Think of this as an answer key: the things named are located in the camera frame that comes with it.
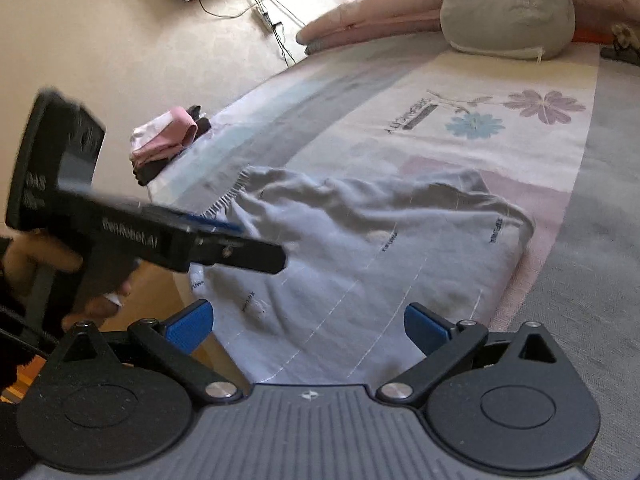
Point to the pink floral folded quilt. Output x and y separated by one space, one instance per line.
360 20

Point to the orange red item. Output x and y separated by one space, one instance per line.
590 36

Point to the folded pink and dark clothes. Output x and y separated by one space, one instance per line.
150 175

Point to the black hair clip with flower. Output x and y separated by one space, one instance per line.
622 35

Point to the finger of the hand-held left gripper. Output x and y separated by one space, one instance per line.
245 257
215 222

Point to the person's left hand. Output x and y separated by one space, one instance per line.
60 260

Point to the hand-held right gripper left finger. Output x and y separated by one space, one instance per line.
190 327

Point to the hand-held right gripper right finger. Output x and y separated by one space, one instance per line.
425 327

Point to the grey pants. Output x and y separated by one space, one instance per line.
375 270

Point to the grey cat face cushion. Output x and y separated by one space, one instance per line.
505 15

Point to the white wall power strip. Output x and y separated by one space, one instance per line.
262 19

